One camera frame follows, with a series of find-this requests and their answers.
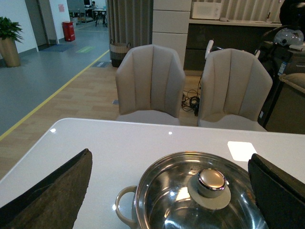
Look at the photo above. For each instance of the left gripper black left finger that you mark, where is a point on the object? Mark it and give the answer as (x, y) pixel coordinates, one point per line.
(55, 201)

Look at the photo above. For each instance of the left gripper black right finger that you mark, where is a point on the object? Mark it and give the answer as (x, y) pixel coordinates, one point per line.
(279, 196)

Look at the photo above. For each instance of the glass pot lid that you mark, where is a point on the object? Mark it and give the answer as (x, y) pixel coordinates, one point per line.
(197, 198)

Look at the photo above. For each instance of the right beige upholstered chair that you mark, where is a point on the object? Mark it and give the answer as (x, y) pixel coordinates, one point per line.
(234, 88)

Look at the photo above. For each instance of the beige upholstered chair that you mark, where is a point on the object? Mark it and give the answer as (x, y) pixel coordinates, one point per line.
(150, 82)
(234, 88)

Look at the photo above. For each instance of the left beige upholstered chair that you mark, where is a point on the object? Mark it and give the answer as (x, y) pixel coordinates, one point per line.
(150, 82)

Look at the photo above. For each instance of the grey blue helmet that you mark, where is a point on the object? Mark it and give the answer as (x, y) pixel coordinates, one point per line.
(289, 37)

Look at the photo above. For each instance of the woven basket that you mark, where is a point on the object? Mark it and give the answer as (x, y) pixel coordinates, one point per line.
(118, 52)

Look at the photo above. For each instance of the potted green plant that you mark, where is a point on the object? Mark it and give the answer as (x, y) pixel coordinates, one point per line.
(9, 35)

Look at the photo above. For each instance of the grey curtain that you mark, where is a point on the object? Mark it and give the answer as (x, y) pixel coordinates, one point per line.
(130, 21)

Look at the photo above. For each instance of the white microwave oven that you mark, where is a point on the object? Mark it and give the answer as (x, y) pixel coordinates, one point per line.
(206, 10)

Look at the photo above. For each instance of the white column cabinet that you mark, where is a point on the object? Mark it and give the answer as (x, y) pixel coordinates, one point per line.
(170, 24)

